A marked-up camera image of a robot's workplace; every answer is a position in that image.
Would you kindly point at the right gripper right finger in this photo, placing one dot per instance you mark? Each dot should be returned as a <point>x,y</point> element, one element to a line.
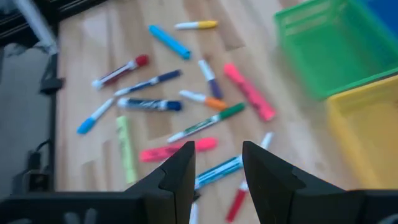
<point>270,186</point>

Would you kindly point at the green plastic basket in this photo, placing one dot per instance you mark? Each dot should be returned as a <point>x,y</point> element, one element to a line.
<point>326,53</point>

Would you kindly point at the thick red whiteboard marker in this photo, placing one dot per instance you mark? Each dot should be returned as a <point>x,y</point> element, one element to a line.
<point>124,70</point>

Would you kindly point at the thin red marker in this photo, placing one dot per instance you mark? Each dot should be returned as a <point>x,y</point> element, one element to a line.
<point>236,203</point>

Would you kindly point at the thin green marker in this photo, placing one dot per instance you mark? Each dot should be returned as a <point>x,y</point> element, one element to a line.
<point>230,111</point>

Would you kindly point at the black power adapter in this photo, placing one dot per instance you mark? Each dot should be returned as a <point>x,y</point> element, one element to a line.
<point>34,179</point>

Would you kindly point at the thick blue whiteboard marker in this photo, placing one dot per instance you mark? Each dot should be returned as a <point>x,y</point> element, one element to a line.
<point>149,104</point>

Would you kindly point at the small white marker blue cap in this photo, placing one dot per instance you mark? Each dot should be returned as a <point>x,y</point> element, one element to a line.
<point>85,126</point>

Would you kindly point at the small white marker orange cap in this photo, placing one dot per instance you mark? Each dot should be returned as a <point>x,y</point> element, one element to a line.
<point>214,103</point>

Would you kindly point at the yellow plastic basket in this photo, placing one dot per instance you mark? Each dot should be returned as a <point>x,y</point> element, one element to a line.
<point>367,133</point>

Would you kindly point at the light blue highlighter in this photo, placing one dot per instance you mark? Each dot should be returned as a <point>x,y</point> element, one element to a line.
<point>169,42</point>

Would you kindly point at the thin dark blue marker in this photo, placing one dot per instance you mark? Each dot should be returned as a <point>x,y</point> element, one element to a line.
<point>161,76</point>

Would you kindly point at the thick teal whiteboard marker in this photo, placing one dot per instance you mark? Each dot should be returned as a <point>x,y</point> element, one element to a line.
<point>217,171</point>

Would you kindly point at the pink highlighter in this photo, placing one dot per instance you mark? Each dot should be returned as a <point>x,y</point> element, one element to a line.
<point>248,91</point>
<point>155,154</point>

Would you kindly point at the small white marker purple cap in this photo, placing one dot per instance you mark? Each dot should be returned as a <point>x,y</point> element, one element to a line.
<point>214,87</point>

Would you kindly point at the yellow-green highlighter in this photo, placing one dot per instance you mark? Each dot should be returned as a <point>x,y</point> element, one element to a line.
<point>126,149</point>

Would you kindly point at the grey slanted pole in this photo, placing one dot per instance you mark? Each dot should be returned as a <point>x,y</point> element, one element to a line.
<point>34,21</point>

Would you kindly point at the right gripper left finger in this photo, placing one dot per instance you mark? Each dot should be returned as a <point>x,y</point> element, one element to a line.
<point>174,186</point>

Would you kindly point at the small white marker yellow cap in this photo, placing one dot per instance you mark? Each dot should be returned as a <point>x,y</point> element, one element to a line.
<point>205,24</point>

